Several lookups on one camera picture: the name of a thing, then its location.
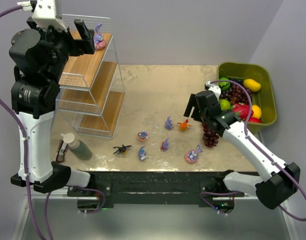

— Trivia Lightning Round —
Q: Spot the small purple bunny toy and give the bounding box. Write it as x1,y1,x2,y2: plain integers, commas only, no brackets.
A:
138,145,147,161

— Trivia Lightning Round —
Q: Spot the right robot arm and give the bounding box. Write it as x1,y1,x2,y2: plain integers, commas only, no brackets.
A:
184,90,300,210

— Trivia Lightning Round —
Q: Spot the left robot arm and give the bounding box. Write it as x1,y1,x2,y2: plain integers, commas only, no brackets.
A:
9,18,95,194

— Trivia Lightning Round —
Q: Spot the green lime toy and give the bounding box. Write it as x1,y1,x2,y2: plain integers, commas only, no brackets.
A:
219,99,231,111

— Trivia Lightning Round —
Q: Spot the orange dragon toy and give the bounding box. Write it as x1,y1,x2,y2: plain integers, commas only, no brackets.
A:
177,119,192,132

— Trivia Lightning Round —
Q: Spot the green watermelon toy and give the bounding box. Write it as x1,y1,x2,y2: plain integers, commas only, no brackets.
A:
218,77,230,91

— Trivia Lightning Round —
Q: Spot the red grape bunch on table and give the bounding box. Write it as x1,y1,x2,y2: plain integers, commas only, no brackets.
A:
202,124,220,148

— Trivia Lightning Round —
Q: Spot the purple bunny standing toy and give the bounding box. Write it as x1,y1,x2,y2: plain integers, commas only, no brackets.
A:
165,116,173,130

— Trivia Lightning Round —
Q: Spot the red grape bunch in bin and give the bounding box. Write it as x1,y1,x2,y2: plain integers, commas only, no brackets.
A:
219,84,252,105

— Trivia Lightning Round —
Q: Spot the pink dragon fruit toy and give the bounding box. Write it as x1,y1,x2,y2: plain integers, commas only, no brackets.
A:
230,103,253,120

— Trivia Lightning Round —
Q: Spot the dark blue grape bunch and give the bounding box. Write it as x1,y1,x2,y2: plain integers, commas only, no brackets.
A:
228,77,243,85

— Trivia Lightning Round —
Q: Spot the red apple toy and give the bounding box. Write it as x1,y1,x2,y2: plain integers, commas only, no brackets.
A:
249,117,261,124

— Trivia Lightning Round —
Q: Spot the purple bunny with red heart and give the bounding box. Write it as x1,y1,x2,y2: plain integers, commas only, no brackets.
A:
160,138,169,151

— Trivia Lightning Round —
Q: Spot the yellow lemon toy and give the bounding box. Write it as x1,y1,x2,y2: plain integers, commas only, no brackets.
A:
252,104,262,119

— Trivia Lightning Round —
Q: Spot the bunny on pink donut front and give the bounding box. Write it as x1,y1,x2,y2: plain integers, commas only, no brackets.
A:
184,145,203,164

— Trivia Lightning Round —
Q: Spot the yellow mango toy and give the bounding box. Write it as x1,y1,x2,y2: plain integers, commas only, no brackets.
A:
243,78,261,93

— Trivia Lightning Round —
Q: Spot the green plastic bin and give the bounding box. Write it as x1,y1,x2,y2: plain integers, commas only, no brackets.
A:
216,62,277,134

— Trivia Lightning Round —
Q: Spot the brown chocolate bar wrapper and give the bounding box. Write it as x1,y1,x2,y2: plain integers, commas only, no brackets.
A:
55,140,68,163

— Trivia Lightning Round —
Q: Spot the green bottle white cap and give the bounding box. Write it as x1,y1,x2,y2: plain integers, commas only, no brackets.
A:
61,133,92,161

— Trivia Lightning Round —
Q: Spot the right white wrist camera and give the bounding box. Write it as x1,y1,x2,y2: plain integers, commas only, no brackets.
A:
204,81,221,100

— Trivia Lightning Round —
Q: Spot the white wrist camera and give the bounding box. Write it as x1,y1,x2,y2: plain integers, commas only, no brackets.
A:
204,81,221,100
17,0,67,32

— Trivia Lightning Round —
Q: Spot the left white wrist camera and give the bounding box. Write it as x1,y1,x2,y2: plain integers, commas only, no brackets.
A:
17,0,67,32

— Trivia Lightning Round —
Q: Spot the white wire wooden shelf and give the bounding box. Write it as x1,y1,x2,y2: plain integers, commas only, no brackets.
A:
56,14,125,139

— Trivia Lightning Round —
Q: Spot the black mounting base rail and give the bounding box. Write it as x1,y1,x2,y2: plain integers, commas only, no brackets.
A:
67,170,258,210

